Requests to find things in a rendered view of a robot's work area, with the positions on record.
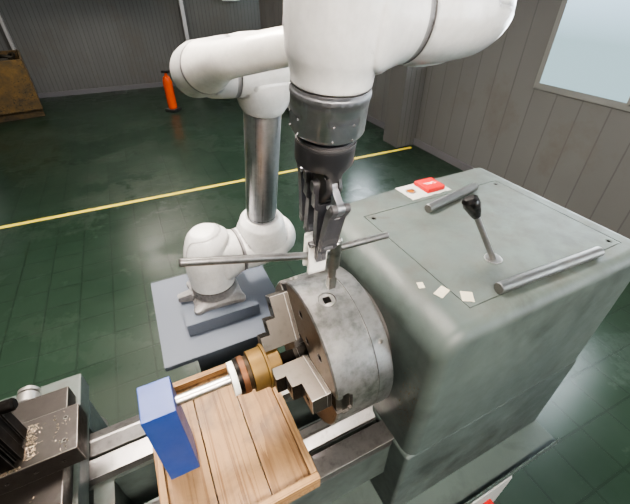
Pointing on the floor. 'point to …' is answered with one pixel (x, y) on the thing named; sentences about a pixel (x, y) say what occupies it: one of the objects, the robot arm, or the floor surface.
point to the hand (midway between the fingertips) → (314, 251)
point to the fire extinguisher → (169, 93)
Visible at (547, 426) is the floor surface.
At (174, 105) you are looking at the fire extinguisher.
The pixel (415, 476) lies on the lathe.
